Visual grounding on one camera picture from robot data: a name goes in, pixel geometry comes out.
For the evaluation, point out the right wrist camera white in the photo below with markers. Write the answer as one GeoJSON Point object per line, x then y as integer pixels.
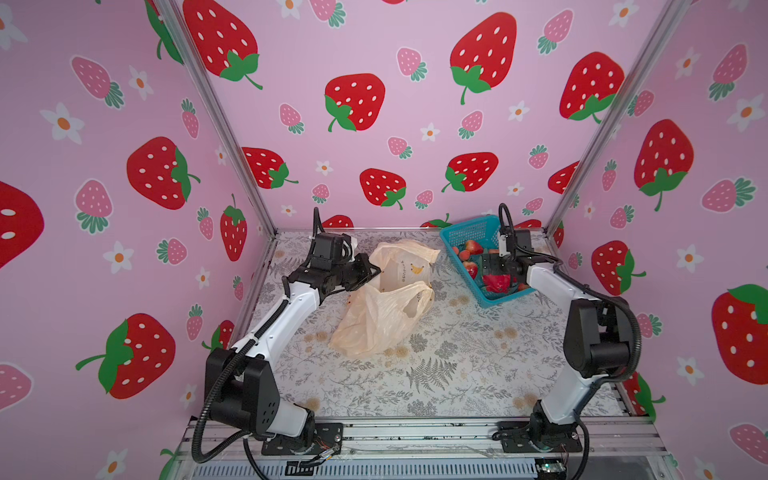
{"type": "Point", "coordinates": [503, 245]}

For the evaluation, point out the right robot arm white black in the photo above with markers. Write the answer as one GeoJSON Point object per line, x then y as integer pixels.
{"type": "Point", "coordinates": [602, 344]}

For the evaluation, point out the fake red dragon fruit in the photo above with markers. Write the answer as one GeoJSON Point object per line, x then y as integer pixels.
{"type": "Point", "coordinates": [497, 284]}

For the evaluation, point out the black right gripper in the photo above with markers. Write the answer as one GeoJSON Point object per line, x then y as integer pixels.
{"type": "Point", "coordinates": [494, 267]}

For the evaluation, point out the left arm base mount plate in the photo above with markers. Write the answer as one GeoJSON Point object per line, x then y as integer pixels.
{"type": "Point", "coordinates": [315, 439]}

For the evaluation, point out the aluminium frame post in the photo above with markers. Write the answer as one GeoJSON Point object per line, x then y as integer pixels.
{"type": "Point", "coordinates": [180, 35]}
{"type": "Point", "coordinates": [663, 29]}

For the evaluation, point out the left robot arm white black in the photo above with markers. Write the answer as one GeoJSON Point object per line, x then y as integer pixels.
{"type": "Point", "coordinates": [240, 386]}

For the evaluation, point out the teal plastic basket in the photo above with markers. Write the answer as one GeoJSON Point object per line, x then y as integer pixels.
{"type": "Point", "coordinates": [483, 230]}

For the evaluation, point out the aluminium frame post right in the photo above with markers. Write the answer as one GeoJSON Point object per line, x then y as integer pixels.
{"type": "Point", "coordinates": [663, 29]}

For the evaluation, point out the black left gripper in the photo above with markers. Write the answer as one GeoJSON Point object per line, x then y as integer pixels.
{"type": "Point", "coordinates": [359, 262]}

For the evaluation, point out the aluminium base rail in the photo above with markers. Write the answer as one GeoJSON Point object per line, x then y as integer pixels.
{"type": "Point", "coordinates": [442, 448]}

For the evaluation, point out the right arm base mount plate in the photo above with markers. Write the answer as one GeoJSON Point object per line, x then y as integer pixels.
{"type": "Point", "coordinates": [536, 437]}

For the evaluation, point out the translucent orange plastic bag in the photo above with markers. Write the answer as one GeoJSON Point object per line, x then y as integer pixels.
{"type": "Point", "coordinates": [386, 310]}

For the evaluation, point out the aluminium frame post left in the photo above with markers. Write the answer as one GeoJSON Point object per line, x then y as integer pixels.
{"type": "Point", "coordinates": [180, 35]}

